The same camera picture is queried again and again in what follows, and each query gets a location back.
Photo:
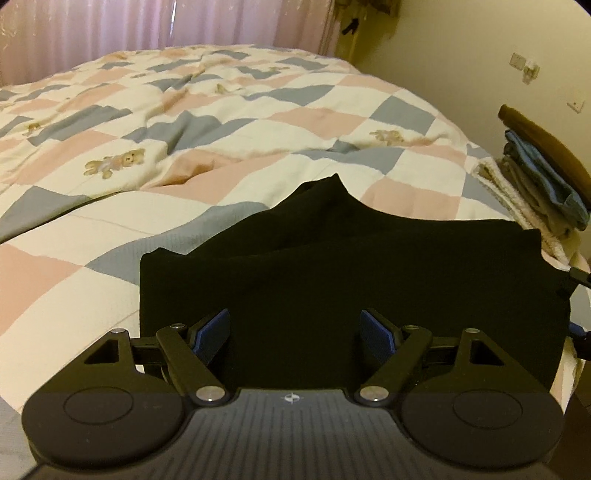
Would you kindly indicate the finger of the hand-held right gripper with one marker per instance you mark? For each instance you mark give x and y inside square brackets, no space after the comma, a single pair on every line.
[582,277]
[582,344]

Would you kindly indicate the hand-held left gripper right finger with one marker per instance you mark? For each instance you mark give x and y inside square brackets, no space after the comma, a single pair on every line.
[372,333]

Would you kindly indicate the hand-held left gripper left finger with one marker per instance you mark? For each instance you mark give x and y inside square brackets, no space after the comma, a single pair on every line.
[213,333]

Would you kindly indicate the black garment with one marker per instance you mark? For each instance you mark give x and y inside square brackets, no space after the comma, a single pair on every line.
[351,249]

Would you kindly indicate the beige folded garment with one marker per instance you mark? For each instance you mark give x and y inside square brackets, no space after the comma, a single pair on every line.
[531,196]

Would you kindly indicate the blue folded garment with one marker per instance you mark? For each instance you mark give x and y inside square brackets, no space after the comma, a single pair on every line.
[545,177]

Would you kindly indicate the white folded towel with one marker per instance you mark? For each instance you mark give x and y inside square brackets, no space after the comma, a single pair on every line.
[508,194]

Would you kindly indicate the brown folded garment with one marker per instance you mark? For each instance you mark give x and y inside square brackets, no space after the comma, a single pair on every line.
[549,143]

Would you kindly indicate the checkered bear print blanket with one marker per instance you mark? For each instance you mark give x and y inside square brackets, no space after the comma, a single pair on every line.
[194,152]

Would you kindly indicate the pink curtain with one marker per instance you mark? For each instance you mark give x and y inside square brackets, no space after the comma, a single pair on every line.
[138,32]

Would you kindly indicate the wall socket plate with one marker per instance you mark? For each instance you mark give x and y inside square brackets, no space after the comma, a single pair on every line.
[576,101]

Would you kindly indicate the white wall plug adapter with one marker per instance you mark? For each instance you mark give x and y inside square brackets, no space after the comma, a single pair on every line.
[531,73]

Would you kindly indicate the wall switch plate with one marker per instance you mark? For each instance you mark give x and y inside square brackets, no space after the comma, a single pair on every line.
[517,60]

